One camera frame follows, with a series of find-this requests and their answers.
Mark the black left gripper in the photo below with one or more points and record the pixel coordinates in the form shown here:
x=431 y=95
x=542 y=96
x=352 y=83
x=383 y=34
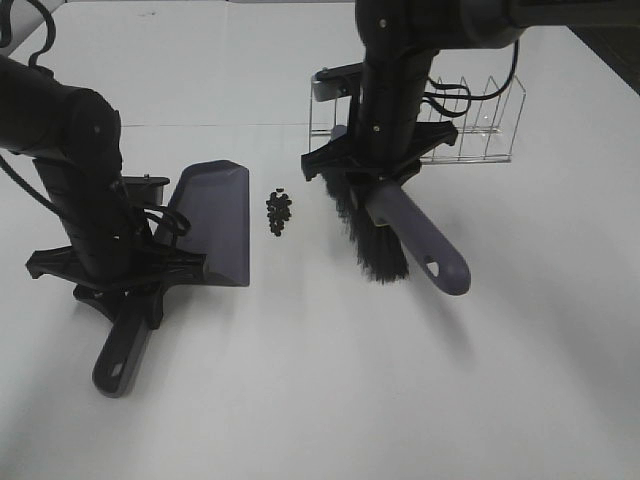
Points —
x=105 y=259

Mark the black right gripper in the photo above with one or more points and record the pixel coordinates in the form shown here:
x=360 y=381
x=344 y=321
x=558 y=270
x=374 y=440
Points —
x=385 y=150

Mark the grey hand brush black bristles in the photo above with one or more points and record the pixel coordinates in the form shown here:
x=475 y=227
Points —
x=385 y=224

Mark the grey plastic dustpan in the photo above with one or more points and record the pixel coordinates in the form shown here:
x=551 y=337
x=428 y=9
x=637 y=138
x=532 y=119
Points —
x=214 y=197

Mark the pile of coffee beans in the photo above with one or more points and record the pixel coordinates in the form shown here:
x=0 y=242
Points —
x=278 y=210

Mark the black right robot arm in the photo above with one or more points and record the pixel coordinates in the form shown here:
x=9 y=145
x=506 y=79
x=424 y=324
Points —
x=401 y=39

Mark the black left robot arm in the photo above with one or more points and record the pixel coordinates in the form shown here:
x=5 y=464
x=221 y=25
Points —
x=72 y=134

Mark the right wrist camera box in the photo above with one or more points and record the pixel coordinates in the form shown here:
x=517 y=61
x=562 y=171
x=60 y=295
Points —
x=338 y=82

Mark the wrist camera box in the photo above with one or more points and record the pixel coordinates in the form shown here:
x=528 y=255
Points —
x=338 y=82
x=145 y=189

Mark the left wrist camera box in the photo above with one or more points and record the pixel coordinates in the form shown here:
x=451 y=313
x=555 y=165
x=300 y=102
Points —
x=145 y=189

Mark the chrome wire dish rack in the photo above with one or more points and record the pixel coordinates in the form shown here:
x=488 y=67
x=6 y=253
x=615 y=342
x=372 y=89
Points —
x=486 y=132

